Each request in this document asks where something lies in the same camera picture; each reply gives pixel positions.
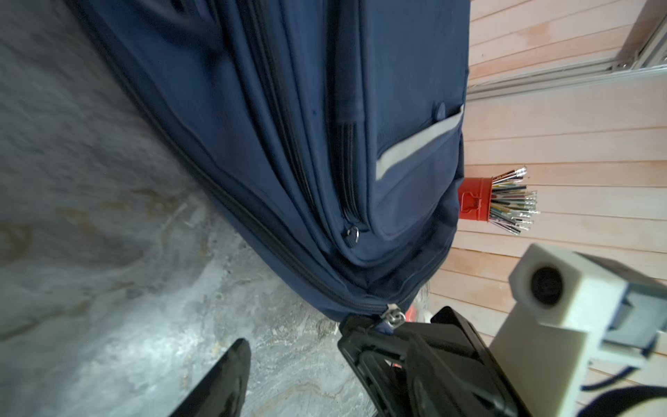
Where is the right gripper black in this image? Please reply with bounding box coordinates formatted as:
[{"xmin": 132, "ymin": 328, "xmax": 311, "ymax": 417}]
[{"xmin": 338, "ymin": 307, "xmax": 529, "ymax": 416}]

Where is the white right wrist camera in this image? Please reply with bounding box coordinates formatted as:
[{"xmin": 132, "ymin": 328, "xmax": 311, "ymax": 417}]
[{"xmin": 491, "ymin": 244, "xmax": 666, "ymax": 416}]

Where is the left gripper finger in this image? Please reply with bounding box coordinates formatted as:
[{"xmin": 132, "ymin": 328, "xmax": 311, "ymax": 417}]
[{"xmin": 170, "ymin": 338, "xmax": 251, "ymax": 417}]

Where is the navy blue student backpack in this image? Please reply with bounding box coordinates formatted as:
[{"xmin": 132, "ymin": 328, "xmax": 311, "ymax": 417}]
[{"xmin": 69, "ymin": 1, "xmax": 471, "ymax": 328}]

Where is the red pen holder cup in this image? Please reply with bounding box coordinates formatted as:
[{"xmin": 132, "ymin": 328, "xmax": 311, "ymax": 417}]
[{"xmin": 458, "ymin": 177, "xmax": 493, "ymax": 222}]

